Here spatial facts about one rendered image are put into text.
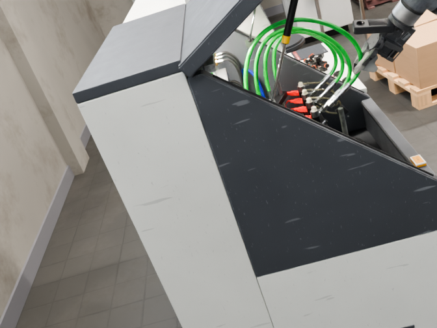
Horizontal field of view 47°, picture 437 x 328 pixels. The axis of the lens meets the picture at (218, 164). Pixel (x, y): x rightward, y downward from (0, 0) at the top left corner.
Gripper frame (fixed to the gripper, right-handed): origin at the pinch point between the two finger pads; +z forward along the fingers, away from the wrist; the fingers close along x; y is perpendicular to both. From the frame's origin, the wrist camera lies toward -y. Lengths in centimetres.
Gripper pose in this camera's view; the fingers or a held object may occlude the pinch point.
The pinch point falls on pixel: (354, 67)
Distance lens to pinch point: 168.2
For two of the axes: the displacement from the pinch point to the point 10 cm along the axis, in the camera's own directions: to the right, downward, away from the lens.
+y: 9.0, 3.7, 2.2
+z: -4.1, 6.2, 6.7
